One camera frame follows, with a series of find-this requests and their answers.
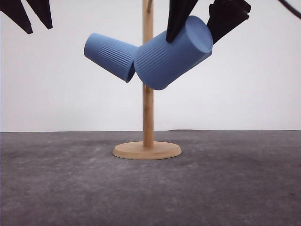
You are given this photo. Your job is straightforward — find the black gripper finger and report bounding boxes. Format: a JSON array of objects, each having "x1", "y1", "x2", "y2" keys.
[
  {"x1": 26, "y1": 0, "x2": 53, "y2": 30},
  {"x1": 207, "y1": 0, "x2": 251, "y2": 44},
  {"x1": 0, "y1": 0, "x2": 33, "y2": 34},
  {"x1": 166, "y1": 0, "x2": 198, "y2": 43}
]

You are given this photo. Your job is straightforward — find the blue ribbed cup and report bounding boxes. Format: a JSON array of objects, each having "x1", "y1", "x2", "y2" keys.
[
  {"x1": 84, "y1": 33, "x2": 138, "y2": 83},
  {"x1": 134, "y1": 16, "x2": 213, "y2": 90}
]

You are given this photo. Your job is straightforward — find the black cable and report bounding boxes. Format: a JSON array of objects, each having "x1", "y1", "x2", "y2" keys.
[{"x1": 278, "y1": 0, "x2": 301, "y2": 19}]

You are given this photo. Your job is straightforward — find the wooden mug tree stand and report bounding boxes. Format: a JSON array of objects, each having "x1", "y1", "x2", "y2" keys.
[{"x1": 113, "y1": 0, "x2": 182, "y2": 160}]

